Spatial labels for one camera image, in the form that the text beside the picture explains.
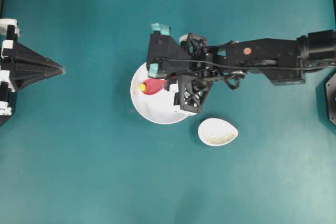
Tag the right-arm black white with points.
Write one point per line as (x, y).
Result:
(207, 63)

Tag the left-arm black white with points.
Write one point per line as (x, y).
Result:
(11, 81)

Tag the yellow hexagonal prism block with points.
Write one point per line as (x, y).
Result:
(142, 87)

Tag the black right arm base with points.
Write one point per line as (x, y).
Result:
(325, 96)

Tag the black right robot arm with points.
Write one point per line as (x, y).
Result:
(282, 62)

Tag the white round bowl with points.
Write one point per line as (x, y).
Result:
(158, 108)

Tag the speckled white spoon rest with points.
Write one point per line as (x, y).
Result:
(216, 132)

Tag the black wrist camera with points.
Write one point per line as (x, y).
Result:
(165, 57)

